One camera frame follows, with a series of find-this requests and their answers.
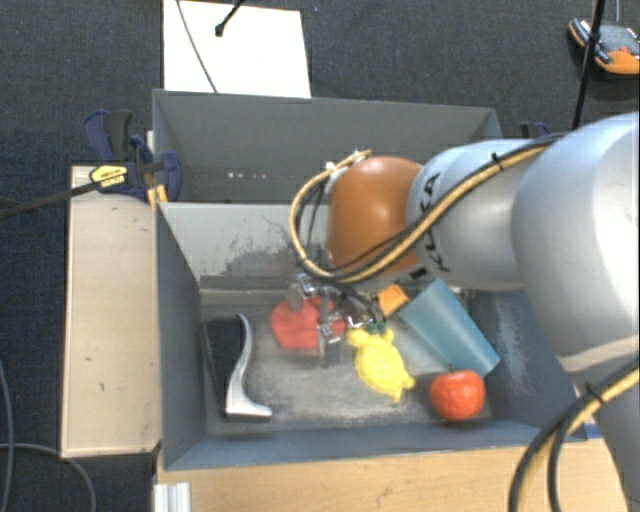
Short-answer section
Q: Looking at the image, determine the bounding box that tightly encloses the yellow toy animal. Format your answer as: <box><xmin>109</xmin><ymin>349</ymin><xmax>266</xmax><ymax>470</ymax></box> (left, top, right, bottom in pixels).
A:
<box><xmin>345</xmin><ymin>324</ymin><xmax>417</xmax><ymax>404</ymax></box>

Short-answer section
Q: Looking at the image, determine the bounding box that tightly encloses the teal plastic cup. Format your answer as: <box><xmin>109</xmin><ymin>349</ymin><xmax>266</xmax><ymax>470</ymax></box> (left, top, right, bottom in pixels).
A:
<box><xmin>397</xmin><ymin>278</ymin><xmax>502</xmax><ymax>377</ymax></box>

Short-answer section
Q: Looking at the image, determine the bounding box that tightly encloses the pale wood board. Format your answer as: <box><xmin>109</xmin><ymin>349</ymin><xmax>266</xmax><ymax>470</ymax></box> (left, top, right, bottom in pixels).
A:
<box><xmin>60</xmin><ymin>166</ymin><xmax>162</xmax><ymax>459</ymax></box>

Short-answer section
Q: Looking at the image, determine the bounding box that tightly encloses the orange block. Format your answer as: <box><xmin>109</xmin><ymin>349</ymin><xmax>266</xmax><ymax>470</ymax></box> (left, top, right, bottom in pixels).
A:
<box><xmin>376</xmin><ymin>284</ymin><xmax>410</xmax><ymax>317</ymax></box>

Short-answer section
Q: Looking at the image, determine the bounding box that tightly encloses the grey metal bin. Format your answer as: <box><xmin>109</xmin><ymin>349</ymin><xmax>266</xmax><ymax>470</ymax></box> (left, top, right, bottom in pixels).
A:
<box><xmin>151</xmin><ymin>88</ymin><xmax>589</xmax><ymax>472</ymax></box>

